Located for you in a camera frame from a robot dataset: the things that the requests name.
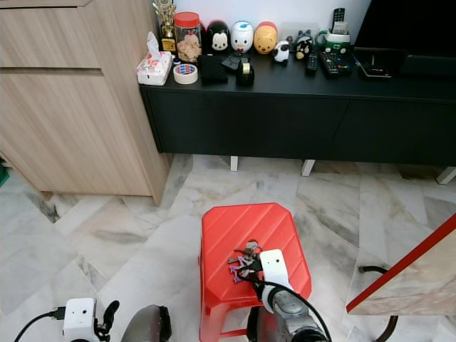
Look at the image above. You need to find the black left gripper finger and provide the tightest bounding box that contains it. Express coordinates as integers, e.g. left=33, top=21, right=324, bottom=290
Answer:
left=98, top=300, right=120, bottom=333

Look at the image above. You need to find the bunch of keys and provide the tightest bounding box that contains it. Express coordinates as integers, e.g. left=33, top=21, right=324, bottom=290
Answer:
left=228, top=241, right=263, bottom=284

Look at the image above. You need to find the grey robot left leg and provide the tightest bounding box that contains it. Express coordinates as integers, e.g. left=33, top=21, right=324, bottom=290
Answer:
left=121, top=305, right=172, bottom=342

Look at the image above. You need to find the red plastic stool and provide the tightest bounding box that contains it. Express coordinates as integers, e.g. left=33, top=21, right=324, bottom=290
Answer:
left=199, top=202, right=313, bottom=342

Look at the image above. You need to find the curved black tube leg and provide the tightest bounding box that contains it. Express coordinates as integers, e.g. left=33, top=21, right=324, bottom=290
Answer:
left=358, top=265, right=398, bottom=342

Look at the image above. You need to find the black low console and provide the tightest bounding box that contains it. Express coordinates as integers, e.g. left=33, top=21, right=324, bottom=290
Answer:
left=140, top=53, right=456, bottom=169

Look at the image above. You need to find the marble table red edge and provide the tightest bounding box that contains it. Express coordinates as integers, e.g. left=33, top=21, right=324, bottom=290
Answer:
left=346, top=214, right=456, bottom=316

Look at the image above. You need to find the black tape dispenser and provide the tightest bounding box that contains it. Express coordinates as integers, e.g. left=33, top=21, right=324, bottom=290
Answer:
left=235, top=58, right=256, bottom=88

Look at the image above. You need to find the light wooden cabinet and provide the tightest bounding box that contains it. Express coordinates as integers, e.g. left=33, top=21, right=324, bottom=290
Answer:
left=0, top=0, right=170, bottom=206

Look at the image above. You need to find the white tape roll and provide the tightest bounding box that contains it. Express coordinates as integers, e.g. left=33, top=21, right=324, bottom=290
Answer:
left=174, top=63, right=199, bottom=85

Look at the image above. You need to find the slim black remote control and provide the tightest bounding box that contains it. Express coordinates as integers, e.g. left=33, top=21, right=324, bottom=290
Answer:
left=304, top=51, right=319, bottom=75

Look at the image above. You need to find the small white black figurine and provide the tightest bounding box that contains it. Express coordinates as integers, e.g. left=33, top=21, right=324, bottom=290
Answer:
left=272, top=39, right=291, bottom=63

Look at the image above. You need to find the wide black remote control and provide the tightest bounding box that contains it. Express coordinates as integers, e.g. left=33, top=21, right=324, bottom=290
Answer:
left=318, top=53, right=353, bottom=78

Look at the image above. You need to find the white tissue pack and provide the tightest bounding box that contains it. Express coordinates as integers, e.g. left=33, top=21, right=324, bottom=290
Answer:
left=137, top=31, right=173, bottom=86

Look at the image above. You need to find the yellow bear plush toy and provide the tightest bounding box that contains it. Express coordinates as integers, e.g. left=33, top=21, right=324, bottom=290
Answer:
left=253, top=21, right=279, bottom=55

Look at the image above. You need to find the white blue duck plush toy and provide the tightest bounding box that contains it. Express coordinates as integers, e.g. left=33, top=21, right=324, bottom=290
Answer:
left=230, top=21, right=254, bottom=54

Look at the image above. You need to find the black mouse plush toy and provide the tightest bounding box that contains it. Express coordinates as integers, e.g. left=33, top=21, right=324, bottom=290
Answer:
left=203, top=20, right=231, bottom=55

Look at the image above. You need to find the clear jar red lid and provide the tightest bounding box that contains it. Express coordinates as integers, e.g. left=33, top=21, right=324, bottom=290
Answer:
left=174, top=11, right=202, bottom=63

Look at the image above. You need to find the flat black tray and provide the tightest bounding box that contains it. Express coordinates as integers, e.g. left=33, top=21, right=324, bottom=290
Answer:
left=354, top=47, right=404, bottom=79

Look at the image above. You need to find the gold trophy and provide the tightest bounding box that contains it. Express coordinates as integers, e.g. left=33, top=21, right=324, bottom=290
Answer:
left=153, top=0, right=177, bottom=53

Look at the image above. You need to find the black television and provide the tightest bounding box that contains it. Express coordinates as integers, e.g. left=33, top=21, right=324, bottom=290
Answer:
left=356, top=0, right=456, bottom=78

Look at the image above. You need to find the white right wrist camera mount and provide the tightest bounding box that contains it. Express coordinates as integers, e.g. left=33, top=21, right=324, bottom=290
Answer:
left=259, top=249, right=291, bottom=289

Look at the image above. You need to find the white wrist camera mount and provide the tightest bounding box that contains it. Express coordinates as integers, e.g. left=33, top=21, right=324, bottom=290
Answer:
left=259, top=249, right=291, bottom=289
left=63, top=298, right=97, bottom=342

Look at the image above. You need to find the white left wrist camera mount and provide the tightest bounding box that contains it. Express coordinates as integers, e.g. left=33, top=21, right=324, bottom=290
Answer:
left=63, top=298, right=97, bottom=342

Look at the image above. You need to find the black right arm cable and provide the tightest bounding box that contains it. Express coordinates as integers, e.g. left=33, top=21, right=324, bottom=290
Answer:
left=259, top=279, right=334, bottom=342

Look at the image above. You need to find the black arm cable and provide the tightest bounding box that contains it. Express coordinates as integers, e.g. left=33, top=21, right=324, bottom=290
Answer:
left=14, top=308, right=66, bottom=342
left=259, top=279, right=334, bottom=342

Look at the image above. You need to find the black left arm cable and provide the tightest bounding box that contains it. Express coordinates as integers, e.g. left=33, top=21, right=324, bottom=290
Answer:
left=14, top=308, right=66, bottom=342

